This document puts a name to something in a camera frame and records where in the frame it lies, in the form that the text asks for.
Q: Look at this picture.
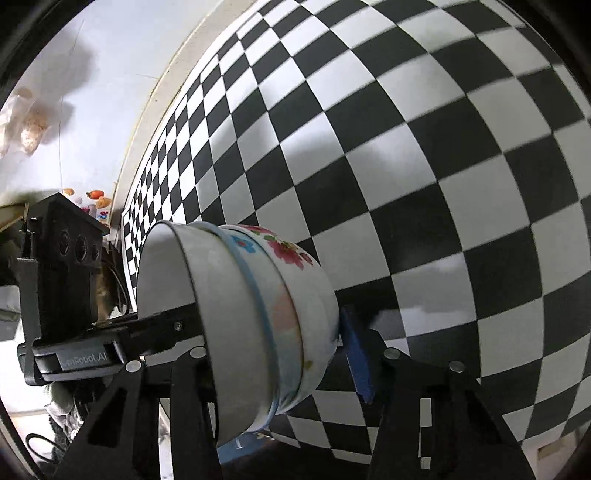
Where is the white bowl blue rim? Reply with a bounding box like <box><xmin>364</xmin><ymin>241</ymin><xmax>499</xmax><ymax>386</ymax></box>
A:
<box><xmin>203</xmin><ymin>223</ymin><xmax>306</xmax><ymax>425</ymax></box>

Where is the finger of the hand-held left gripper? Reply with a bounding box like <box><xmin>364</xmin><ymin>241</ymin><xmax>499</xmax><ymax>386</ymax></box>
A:
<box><xmin>113</xmin><ymin>304</ymin><xmax>205</xmax><ymax>357</ymax></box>

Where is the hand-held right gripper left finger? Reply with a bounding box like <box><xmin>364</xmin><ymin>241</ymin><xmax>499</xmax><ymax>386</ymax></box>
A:
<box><xmin>53</xmin><ymin>348</ymin><xmax>219</xmax><ymax>480</ymax></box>

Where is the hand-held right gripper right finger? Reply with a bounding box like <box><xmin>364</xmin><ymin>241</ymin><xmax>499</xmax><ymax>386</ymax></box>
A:
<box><xmin>338</xmin><ymin>307</ymin><xmax>536</xmax><ymax>480</ymax></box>

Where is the crumpled plastic bag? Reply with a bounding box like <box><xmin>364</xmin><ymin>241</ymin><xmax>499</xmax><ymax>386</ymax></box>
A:
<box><xmin>0</xmin><ymin>87</ymin><xmax>52</xmax><ymax>158</ymax></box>

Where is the person's left hand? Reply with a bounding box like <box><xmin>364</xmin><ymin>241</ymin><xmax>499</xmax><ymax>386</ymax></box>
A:
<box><xmin>44</xmin><ymin>382</ymin><xmax>95</xmax><ymax>445</ymax></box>

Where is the white floral bowl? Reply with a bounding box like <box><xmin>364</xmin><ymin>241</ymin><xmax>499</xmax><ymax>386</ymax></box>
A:
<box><xmin>235</xmin><ymin>224</ymin><xmax>341</xmax><ymax>414</ymax></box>

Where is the checkered tablecloth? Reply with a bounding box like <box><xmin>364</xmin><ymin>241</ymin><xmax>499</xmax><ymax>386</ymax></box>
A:
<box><xmin>121</xmin><ymin>0</ymin><xmax>591</xmax><ymax>462</ymax></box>

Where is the black cable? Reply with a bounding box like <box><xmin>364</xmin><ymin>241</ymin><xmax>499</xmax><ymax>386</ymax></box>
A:
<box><xmin>104</xmin><ymin>251</ymin><xmax>138</xmax><ymax>320</ymax></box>

